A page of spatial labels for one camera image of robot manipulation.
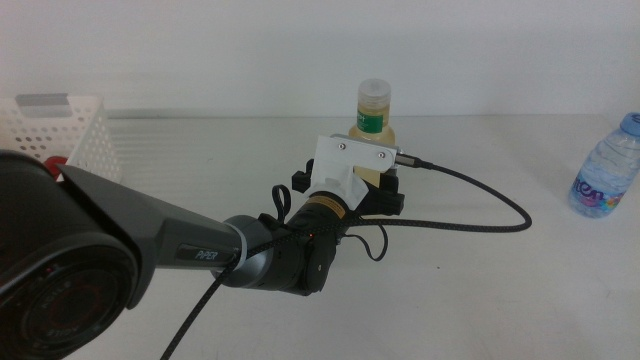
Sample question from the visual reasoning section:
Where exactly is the yellow tea bottle green label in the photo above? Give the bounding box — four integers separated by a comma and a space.
348, 78, 396, 189

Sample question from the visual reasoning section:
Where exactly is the clear blue-capped water bottle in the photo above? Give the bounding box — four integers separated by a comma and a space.
568, 111, 640, 218

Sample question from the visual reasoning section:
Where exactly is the red soda can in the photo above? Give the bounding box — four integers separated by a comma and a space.
43, 155, 69, 180

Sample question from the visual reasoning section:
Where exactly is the white perforated plastic basket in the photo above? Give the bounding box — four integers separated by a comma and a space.
0, 92, 123, 184

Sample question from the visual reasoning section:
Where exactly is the thin black cable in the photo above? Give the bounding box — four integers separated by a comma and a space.
272, 183, 390, 263

